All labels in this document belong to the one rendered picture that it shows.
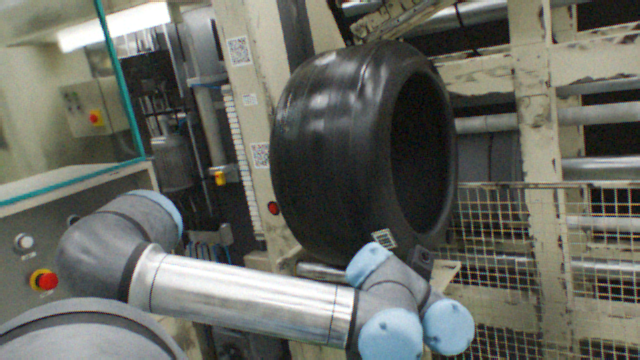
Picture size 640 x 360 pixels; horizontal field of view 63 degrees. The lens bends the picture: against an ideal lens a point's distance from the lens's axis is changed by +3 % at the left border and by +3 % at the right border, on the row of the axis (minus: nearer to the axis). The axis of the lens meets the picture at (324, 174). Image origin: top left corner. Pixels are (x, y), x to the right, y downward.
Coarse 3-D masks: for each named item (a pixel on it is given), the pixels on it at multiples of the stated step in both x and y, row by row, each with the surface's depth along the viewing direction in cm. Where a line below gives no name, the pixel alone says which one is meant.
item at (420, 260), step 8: (416, 248) 96; (408, 256) 96; (416, 256) 95; (424, 256) 95; (432, 256) 96; (408, 264) 94; (416, 264) 94; (424, 264) 94; (432, 264) 95; (416, 272) 93; (424, 272) 94
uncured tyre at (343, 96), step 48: (384, 48) 118; (288, 96) 119; (336, 96) 111; (384, 96) 111; (432, 96) 147; (288, 144) 115; (336, 144) 108; (384, 144) 109; (432, 144) 154; (288, 192) 116; (336, 192) 109; (384, 192) 109; (432, 192) 153; (336, 240) 117; (432, 240) 130
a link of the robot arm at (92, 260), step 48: (96, 240) 64; (144, 240) 70; (96, 288) 62; (144, 288) 62; (192, 288) 62; (240, 288) 62; (288, 288) 63; (336, 288) 64; (384, 288) 67; (288, 336) 63; (336, 336) 61; (384, 336) 59
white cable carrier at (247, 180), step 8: (224, 88) 147; (224, 96) 148; (232, 96) 147; (232, 104) 147; (232, 120) 149; (232, 128) 150; (240, 136) 149; (240, 144) 152; (240, 152) 151; (240, 160) 153; (240, 168) 153; (248, 168) 151; (248, 176) 152; (248, 184) 153; (248, 192) 154; (256, 208) 154; (256, 216) 155; (256, 224) 156
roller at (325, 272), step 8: (296, 264) 142; (304, 264) 140; (312, 264) 139; (320, 264) 138; (328, 264) 137; (296, 272) 141; (304, 272) 139; (312, 272) 137; (320, 272) 136; (328, 272) 135; (336, 272) 133; (344, 272) 132; (320, 280) 137; (328, 280) 136; (336, 280) 134; (344, 280) 132
